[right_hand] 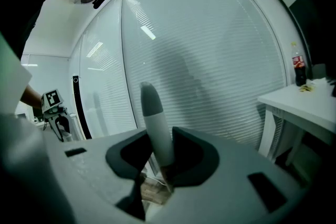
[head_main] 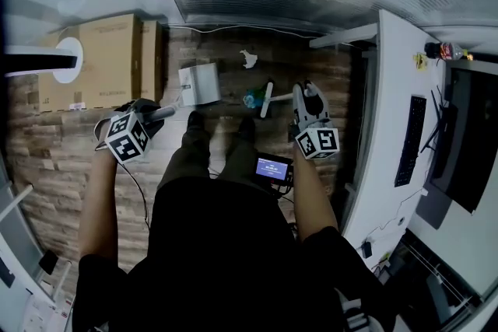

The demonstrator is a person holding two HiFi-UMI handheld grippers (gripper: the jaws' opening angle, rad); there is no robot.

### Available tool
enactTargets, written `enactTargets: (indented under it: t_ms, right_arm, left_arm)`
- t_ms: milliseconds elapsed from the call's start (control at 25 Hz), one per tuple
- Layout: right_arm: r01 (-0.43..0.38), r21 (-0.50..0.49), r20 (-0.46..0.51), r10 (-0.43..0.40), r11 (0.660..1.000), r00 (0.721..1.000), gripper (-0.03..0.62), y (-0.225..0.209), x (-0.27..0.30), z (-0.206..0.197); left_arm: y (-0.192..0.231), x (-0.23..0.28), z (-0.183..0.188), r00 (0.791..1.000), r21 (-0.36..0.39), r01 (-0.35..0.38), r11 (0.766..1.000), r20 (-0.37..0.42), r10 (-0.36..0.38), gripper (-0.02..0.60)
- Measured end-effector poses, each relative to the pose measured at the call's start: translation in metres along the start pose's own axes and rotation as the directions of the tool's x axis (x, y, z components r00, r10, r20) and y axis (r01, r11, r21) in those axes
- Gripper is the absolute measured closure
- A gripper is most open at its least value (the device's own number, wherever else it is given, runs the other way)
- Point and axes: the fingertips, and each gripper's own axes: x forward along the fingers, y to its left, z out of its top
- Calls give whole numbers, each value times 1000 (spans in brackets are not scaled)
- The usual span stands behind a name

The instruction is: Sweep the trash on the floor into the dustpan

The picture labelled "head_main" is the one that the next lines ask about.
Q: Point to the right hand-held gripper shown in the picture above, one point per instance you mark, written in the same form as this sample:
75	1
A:
317	142

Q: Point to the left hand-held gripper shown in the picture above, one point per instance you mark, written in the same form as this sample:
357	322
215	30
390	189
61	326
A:
126	138

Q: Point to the white broom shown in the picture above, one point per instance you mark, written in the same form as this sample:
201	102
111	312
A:
267	99

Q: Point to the blue green wrapper trash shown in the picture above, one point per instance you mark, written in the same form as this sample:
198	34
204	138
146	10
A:
253	98

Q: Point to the white paper trash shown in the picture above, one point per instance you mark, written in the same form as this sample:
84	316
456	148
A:
249	59

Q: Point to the white dustpan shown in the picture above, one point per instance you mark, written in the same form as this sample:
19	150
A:
200	85

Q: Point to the person's left forearm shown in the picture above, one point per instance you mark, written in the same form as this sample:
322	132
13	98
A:
99	206

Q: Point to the person's right forearm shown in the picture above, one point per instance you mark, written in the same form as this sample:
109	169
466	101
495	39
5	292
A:
313	198

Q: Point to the wooden floor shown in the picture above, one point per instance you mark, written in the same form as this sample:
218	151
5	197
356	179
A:
58	175

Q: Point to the person's right black shoe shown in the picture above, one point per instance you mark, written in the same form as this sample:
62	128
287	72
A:
246	128

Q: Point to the person's black shoe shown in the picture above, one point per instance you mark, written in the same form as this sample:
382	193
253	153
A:
195	120
246	128

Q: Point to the person's left black shoe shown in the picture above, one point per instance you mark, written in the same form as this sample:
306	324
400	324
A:
195	120

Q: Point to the person's olive trousers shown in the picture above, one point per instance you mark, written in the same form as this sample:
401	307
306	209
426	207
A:
194	163

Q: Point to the large cardboard box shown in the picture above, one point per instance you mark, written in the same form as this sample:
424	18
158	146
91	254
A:
109	62

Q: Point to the narrow cardboard box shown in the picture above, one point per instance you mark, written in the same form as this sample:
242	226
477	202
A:
151	62

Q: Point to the small black screen device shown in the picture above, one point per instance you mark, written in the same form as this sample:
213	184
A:
272	169

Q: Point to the white desk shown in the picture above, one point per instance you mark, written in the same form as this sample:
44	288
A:
393	62

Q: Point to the white round stand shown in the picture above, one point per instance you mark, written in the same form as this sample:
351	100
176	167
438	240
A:
68	60

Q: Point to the black keyboard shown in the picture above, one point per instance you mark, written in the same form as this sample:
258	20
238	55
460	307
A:
410	142

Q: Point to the yellow wrapper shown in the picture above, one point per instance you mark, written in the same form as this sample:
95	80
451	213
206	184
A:
420	61

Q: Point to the small black box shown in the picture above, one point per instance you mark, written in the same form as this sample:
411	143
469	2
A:
48	261

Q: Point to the dark soda bottle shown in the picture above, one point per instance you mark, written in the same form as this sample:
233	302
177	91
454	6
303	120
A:
447	50

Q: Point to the person's black shirt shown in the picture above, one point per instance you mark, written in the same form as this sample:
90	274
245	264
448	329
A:
221	264

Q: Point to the black monitor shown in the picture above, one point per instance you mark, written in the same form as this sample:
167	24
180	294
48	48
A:
467	140

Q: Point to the small black power adapter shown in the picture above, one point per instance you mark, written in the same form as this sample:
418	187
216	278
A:
366	249

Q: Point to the white shelf unit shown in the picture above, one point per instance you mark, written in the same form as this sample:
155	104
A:
15	284

